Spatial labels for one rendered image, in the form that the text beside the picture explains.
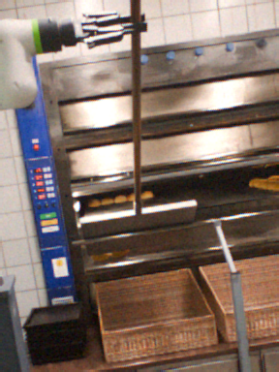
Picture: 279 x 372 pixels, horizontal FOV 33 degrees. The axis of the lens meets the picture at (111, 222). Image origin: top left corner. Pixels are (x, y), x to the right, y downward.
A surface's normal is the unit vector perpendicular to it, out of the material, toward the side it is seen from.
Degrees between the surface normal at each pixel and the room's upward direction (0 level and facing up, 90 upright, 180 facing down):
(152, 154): 70
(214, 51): 90
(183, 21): 90
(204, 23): 90
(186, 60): 90
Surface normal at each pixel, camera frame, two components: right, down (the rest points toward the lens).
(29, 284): 0.05, 0.14
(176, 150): 0.00, -0.21
